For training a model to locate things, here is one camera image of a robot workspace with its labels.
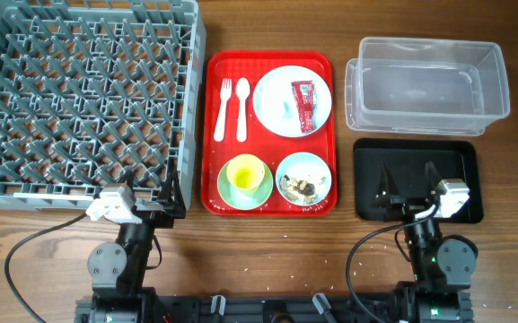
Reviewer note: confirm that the white napkin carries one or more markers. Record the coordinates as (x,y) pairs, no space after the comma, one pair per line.
(289,110)

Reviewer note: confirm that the black waste tray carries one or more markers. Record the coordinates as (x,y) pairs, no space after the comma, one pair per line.
(406,160)

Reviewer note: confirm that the clear plastic bin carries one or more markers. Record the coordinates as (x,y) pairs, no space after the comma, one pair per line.
(426,86)

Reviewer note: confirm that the grey dishwasher rack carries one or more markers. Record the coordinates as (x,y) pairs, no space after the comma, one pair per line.
(91,88)

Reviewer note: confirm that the green bowl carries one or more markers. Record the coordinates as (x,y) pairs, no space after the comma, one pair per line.
(236,199)

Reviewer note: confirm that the white plastic spoon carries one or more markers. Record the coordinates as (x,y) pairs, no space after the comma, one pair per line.
(242,92)

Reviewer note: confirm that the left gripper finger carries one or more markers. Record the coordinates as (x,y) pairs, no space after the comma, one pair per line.
(126,180)
(170,195)

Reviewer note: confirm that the yellow plastic cup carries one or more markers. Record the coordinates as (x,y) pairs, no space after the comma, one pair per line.
(245,172)

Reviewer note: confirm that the red ketchup packet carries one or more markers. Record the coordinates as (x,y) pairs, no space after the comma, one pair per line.
(303,92)

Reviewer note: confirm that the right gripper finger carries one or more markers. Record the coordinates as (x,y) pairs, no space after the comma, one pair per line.
(432,178)
(387,194)

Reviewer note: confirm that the large light blue plate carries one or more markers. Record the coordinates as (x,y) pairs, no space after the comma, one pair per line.
(275,87)

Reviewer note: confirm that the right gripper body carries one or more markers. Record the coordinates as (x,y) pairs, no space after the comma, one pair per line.
(408,207)

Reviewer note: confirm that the food scraps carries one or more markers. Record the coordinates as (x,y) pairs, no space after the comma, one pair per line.
(304,191)

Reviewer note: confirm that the white plastic fork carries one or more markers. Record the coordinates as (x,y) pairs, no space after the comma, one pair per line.
(225,95)

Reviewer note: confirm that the red plastic tray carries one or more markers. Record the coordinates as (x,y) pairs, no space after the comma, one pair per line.
(262,143)

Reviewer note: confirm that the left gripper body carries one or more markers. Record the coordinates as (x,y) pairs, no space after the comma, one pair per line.
(157,219)

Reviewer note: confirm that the light blue bowl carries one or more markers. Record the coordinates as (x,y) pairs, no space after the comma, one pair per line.
(305,164)

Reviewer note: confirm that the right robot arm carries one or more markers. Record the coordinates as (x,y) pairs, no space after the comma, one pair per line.
(442,265)

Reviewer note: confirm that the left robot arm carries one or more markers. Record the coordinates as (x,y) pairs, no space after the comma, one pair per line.
(118,268)

